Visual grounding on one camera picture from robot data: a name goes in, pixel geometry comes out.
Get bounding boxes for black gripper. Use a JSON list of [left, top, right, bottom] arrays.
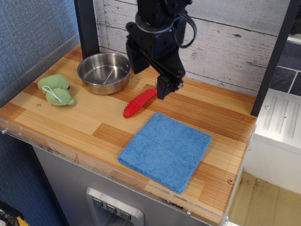
[[126, 22, 185, 99]]

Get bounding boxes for red handled metal spoon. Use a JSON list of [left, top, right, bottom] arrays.
[[123, 83, 157, 118]]

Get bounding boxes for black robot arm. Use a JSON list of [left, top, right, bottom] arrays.
[[126, 0, 197, 99]]

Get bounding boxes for stainless steel pan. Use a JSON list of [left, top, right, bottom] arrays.
[[77, 53, 131, 95]]

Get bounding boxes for blue folded cloth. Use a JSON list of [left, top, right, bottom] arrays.
[[118, 113, 212, 194]]

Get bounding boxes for green plush toy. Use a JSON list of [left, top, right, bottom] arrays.
[[38, 74, 75, 106]]

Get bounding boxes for clear acrylic edge guard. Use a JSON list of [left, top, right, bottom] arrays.
[[0, 115, 256, 226]]

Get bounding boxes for silver dispenser button panel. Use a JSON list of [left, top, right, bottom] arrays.
[[86, 187, 144, 226]]

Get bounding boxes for white grooved cabinet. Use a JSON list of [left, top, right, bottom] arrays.
[[244, 89, 301, 194]]

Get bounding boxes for yellow and black object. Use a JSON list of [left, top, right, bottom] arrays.
[[0, 209, 29, 226]]

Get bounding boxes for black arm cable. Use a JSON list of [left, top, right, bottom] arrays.
[[173, 10, 197, 49]]

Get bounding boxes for black left frame post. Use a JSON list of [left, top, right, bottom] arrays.
[[74, 0, 100, 59]]

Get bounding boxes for black frame post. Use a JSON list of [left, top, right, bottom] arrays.
[[251, 0, 301, 117], [74, 0, 100, 59]]

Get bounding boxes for black right frame post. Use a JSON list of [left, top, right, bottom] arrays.
[[251, 0, 301, 117]]

